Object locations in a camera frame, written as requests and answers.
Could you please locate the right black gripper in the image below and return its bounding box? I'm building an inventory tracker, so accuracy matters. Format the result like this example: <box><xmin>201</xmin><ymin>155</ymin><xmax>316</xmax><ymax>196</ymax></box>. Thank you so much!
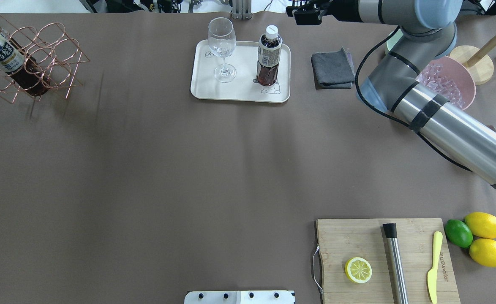
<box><xmin>286</xmin><ymin>0</ymin><xmax>337</xmax><ymax>26</ymax></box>

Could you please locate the copper wire bottle basket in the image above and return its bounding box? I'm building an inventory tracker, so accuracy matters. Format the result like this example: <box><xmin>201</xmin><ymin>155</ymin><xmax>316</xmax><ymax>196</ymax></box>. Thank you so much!
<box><xmin>0</xmin><ymin>14</ymin><xmax>90</xmax><ymax>103</ymax></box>

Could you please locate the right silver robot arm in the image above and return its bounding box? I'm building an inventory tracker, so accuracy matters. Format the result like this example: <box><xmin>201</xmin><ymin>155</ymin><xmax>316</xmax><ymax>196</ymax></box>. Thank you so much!
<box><xmin>286</xmin><ymin>0</ymin><xmax>496</xmax><ymax>190</ymax></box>

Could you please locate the grey folded cloth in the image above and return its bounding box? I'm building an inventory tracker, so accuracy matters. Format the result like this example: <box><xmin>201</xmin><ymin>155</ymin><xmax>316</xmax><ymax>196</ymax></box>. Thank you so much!
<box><xmin>311</xmin><ymin>47</ymin><xmax>355</xmax><ymax>89</ymax></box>

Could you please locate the clear wine glass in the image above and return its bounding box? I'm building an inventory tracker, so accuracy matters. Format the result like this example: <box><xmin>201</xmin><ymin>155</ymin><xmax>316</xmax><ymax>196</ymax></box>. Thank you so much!
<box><xmin>207</xmin><ymin>17</ymin><xmax>237</xmax><ymax>83</ymax></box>

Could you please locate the green empty bowl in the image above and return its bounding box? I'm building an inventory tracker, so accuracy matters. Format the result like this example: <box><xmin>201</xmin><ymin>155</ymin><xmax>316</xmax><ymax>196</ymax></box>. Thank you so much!
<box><xmin>385</xmin><ymin>31</ymin><xmax>403</xmax><ymax>54</ymax></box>

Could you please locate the cream rabbit tray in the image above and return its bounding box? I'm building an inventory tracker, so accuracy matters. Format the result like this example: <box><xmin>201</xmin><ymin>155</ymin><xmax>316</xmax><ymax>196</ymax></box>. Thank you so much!
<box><xmin>191</xmin><ymin>40</ymin><xmax>292</xmax><ymax>103</ymax></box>

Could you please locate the pink bowl of ice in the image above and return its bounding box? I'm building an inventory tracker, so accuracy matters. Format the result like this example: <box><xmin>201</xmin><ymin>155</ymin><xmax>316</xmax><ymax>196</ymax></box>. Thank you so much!
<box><xmin>416</xmin><ymin>56</ymin><xmax>476</xmax><ymax>110</ymax></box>

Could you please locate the wooden cup tree stand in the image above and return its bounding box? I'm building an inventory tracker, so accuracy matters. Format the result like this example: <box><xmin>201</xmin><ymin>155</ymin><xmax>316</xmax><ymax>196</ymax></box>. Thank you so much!
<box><xmin>449</xmin><ymin>35</ymin><xmax>496</xmax><ymax>85</ymax></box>

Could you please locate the wooden cutting board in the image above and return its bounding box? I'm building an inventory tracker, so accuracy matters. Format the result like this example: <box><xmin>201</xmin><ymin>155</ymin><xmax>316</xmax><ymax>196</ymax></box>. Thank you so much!
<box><xmin>316</xmin><ymin>219</ymin><xmax>444</xmax><ymax>304</ymax></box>

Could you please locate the half lemon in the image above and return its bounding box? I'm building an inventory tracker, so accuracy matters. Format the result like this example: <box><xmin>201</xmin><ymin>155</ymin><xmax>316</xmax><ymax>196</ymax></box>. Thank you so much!
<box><xmin>344</xmin><ymin>257</ymin><xmax>372</xmax><ymax>284</ymax></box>

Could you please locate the green lime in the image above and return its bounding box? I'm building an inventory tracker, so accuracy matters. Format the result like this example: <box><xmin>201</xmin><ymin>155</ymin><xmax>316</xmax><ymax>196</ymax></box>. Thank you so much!
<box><xmin>444</xmin><ymin>219</ymin><xmax>473</xmax><ymax>248</ymax></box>

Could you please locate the whole lemon left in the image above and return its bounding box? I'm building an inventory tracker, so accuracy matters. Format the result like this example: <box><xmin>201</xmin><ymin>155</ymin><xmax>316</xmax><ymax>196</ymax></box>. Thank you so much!
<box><xmin>463</xmin><ymin>212</ymin><xmax>496</xmax><ymax>239</ymax></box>

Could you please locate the whole lemon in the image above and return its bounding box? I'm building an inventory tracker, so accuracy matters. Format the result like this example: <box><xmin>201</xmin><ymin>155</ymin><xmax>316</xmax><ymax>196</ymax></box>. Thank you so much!
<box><xmin>463</xmin><ymin>212</ymin><xmax>496</xmax><ymax>239</ymax></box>
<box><xmin>469</xmin><ymin>238</ymin><xmax>496</xmax><ymax>267</ymax></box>

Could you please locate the steel muddler black tip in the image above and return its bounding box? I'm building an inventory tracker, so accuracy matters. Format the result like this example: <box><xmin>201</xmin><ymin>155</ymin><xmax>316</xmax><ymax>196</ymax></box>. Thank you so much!
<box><xmin>382</xmin><ymin>223</ymin><xmax>409</xmax><ymax>304</ymax></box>

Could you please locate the yellow plastic knife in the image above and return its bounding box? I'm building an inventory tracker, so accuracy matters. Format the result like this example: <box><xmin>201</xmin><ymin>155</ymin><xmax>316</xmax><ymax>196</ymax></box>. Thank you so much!
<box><xmin>426</xmin><ymin>231</ymin><xmax>443</xmax><ymax>304</ymax></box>

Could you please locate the whole lemon right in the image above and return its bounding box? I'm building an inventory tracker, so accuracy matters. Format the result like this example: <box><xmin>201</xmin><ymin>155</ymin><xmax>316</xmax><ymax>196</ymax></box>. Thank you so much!
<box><xmin>469</xmin><ymin>238</ymin><xmax>496</xmax><ymax>267</ymax></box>

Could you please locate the aluminium frame post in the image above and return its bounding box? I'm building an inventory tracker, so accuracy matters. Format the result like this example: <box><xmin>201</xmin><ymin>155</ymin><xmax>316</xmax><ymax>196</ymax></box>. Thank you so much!
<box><xmin>229</xmin><ymin>0</ymin><xmax>252</xmax><ymax>20</ymax></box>

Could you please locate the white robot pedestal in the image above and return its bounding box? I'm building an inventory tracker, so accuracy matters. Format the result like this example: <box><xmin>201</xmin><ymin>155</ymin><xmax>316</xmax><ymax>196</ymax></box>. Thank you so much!
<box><xmin>184</xmin><ymin>290</ymin><xmax>296</xmax><ymax>304</ymax></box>

